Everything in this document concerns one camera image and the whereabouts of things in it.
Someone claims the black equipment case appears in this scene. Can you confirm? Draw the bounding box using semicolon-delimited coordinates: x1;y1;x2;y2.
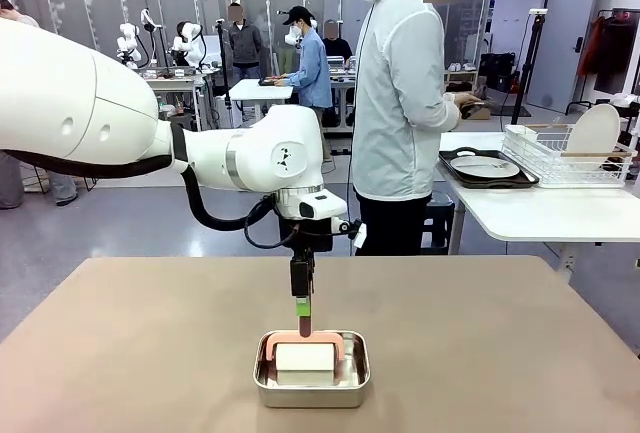
478;51;517;94

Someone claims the black hanging jacket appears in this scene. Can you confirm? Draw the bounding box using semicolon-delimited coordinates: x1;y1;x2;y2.
593;15;640;95

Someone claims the white wire dish rack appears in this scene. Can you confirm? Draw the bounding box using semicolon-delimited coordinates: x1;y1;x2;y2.
501;122;640;190

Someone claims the black step stool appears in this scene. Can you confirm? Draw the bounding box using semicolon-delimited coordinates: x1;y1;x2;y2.
422;191;455;256

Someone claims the black tripod stand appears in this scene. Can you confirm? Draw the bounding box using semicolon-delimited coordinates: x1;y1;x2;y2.
508;7;550;127

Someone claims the white camera stand with cable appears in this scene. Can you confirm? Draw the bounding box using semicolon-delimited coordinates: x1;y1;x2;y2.
139;7;164;67

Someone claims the rectangular metal container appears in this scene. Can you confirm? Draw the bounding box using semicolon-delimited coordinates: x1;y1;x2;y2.
252;330;372;409

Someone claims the person's right forearm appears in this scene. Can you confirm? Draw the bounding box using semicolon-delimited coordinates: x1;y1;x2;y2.
430;92;462;133

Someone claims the grey door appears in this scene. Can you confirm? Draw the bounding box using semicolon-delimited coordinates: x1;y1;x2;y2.
527;0;600;115

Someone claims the person in beige shirt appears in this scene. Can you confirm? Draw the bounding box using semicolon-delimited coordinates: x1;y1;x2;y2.
0;0;41;29

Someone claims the cream round plate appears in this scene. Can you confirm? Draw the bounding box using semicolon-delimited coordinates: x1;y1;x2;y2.
568;102;622;173

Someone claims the person in blue shirt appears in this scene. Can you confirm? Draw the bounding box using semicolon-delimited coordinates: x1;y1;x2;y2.
272;5;335;163

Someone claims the brown plastic serving tray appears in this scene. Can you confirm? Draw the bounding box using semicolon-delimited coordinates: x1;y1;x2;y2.
438;146;541;190

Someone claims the person in dark sweater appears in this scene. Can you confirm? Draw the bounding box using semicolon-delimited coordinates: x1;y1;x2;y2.
0;152;25;210

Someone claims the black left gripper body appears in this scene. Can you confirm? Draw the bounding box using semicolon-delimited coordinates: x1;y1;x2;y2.
279;218;335;264

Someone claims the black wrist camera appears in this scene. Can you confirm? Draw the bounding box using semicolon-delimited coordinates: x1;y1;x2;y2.
331;219;370;250

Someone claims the white work desk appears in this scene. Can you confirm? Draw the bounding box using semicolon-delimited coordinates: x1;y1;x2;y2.
144;71;214;132

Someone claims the pink lint roller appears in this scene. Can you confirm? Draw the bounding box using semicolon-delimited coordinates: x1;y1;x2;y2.
263;312;346;387

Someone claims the person in grey jacket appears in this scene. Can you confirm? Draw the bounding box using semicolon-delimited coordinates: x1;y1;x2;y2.
227;2;265;80

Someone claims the orange hanging jacket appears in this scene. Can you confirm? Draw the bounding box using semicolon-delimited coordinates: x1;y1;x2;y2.
578;15;609;79

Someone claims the person in black shirt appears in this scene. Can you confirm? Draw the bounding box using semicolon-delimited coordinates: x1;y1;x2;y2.
319;20;359;62

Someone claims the white standing desk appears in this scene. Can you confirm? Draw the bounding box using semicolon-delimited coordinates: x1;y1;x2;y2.
228;77;297;119

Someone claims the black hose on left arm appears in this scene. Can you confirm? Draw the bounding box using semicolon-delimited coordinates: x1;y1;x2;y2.
0;150;301;250

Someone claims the person in white jacket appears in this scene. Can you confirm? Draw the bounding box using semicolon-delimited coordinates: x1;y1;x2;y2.
349;0;474;258

